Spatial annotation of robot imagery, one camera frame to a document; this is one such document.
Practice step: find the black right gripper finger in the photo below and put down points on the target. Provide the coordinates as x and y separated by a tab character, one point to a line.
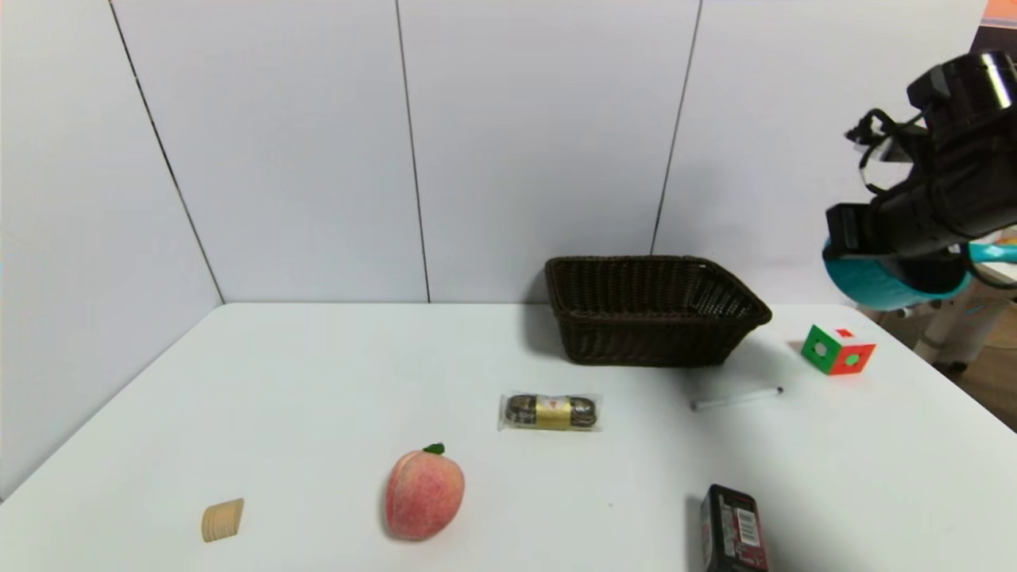
862	232

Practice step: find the clear wrapped gold-band pack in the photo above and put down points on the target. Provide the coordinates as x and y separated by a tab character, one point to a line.
550	411

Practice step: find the black box with barcode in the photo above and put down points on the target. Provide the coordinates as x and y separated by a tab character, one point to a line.
731	531

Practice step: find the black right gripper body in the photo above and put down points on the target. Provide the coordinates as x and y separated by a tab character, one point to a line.
847	226

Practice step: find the brown wicker basket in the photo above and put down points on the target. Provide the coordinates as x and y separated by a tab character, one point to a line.
651	334

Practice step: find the white pen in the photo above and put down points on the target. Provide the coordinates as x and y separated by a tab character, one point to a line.
735	398

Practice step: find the pink peach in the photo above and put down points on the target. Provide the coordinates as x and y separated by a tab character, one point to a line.
425	494

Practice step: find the ridged wooden block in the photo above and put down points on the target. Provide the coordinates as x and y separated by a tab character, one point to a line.
223	520

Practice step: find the green orange puzzle cube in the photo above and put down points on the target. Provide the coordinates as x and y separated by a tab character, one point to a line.
826	353

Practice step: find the white side desk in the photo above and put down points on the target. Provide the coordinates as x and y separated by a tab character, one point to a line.
957	326

